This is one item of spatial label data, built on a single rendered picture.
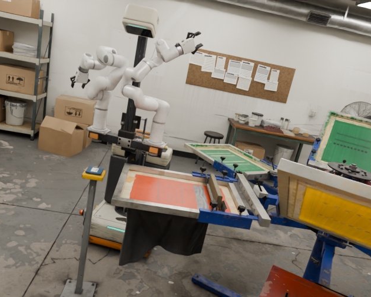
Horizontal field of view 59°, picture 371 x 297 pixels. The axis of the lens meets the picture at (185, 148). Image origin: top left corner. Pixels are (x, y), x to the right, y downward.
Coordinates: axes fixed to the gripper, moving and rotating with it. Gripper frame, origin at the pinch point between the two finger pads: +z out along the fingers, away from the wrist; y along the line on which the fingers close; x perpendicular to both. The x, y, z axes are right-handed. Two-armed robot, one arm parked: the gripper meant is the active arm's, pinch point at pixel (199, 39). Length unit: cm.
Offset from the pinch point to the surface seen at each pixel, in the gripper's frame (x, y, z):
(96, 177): 31, 35, -103
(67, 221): -34, 146, -161
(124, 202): 68, 21, -93
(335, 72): -128, 289, 307
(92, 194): 31, 47, -112
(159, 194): 62, 42, -74
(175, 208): 83, 31, -71
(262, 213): 105, 46, -30
